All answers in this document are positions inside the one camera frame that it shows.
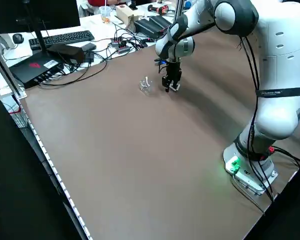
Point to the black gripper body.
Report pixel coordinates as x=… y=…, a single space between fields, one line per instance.
x=173 y=71

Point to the white clay triangle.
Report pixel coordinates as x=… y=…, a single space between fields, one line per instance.
x=175 y=88

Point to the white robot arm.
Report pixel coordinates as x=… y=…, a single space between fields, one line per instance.
x=277 y=75

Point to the black equipment box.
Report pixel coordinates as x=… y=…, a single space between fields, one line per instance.
x=150 y=26

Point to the grey usb hub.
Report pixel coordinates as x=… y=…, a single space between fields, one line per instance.
x=123 y=48
x=117 y=40

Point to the blue round object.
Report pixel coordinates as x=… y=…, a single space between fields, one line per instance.
x=188 y=4

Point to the cardboard box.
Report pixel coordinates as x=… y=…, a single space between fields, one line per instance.
x=125 y=13

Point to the small black box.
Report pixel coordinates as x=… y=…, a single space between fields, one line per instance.
x=89 y=46

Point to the clear plastic cup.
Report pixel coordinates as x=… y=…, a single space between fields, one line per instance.
x=105 y=13

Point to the person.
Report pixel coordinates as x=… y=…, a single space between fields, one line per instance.
x=100 y=2

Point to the black power brick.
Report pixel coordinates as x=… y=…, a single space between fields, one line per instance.
x=67 y=52

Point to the black keyboard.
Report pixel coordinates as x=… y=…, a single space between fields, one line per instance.
x=65 y=37

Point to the black computer red logo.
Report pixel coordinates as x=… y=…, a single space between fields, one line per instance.
x=32 y=71

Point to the black monitor stand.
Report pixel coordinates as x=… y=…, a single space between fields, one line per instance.
x=38 y=40

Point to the white table edge strip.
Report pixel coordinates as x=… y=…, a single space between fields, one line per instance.
x=52 y=170

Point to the black monitor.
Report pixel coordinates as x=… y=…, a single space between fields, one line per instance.
x=27 y=15

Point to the black mouse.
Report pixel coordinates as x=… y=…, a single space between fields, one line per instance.
x=18 y=38

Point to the white curved stand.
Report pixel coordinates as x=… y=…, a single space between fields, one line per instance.
x=2 y=42

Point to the aluminium camera post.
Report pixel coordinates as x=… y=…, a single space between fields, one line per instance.
x=178 y=10

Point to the white bracket red tape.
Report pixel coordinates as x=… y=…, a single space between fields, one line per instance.
x=15 y=112

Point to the aluminium frame post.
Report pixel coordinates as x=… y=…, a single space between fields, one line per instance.
x=7 y=70

